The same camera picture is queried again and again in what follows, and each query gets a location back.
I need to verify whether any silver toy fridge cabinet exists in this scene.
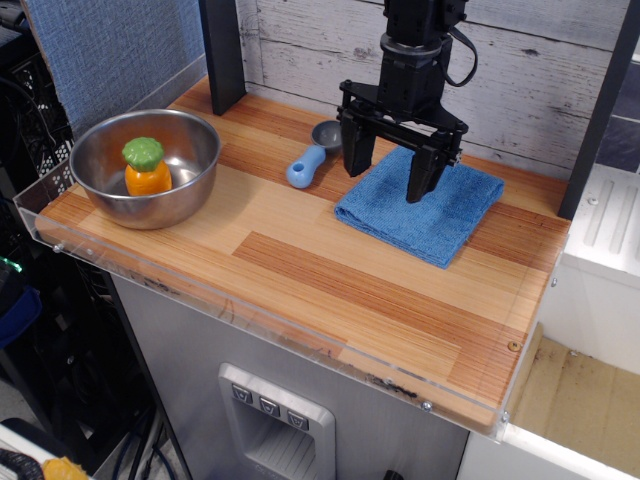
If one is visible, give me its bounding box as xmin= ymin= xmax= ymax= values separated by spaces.
xmin=115 ymin=279 xmax=468 ymax=479

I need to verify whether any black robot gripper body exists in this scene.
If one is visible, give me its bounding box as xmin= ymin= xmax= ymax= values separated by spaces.
xmin=338 ymin=33 xmax=469 ymax=166

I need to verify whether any black plastic crate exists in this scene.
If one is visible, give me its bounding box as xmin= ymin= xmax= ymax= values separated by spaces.
xmin=11 ymin=54 xmax=74 ymax=179

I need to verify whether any grey dispenser button panel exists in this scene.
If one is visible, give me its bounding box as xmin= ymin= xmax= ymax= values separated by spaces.
xmin=218 ymin=363 xmax=337 ymax=479

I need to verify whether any black vertical post right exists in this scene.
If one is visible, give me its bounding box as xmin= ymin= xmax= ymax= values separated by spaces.
xmin=557 ymin=0 xmax=639 ymax=220

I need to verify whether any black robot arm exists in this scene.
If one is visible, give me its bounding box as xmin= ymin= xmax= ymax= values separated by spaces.
xmin=338 ymin=0 xmax=473 ymax=203

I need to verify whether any orange toy carrot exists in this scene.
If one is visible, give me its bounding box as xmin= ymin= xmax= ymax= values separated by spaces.
xmin=122 ymin=137 xmax=173 ymax=196

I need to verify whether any black vertical post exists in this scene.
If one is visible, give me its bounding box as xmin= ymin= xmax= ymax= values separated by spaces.
xmin=557 ymin=0 xmax=639 ymax=220
xmin=199 ymin=0 xmax=246 ymax=116

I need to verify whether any blue fabric panel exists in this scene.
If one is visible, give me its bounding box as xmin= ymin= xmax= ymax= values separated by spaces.
xmin=22 ymin=0 xmax=207 ymax=137

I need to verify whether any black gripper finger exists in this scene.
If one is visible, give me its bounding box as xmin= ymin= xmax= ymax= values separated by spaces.
xmin=406 ymin=133 xmax=450 ymax=203
xmin=340 ymin=111 xmax=376 ymax=177

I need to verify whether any blue grey measuring scoop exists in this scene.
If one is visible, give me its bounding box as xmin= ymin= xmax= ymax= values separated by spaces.
xmin=286 ymin=120 xmax=342 ymax=189

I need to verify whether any clear acrylic edge guard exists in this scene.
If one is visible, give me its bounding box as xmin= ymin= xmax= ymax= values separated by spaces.
xmin=15 ymin=167 xmax=568 ymax=438

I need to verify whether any blue microfiber cloth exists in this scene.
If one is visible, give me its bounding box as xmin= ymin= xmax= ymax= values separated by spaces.
xmin=334 ymin=147 xmax=504 ymax=269

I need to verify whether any yellow object bottom left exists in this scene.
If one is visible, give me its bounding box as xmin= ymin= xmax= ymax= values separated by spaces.
xmin=42 ymin=457 xmax=89 ymax=480

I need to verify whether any black vertical post left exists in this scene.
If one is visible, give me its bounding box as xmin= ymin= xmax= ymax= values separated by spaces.
xmin=199 ymin=0 xmax=246 ymax=116

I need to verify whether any stainless steel bowl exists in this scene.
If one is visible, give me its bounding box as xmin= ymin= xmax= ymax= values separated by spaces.
xmin=70 ymin=109 xmax=221 ymax=230

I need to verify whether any white toy sink unit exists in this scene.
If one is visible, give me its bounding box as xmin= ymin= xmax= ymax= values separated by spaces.
xmin=459 ymin=165 xmax=639 ymax=479

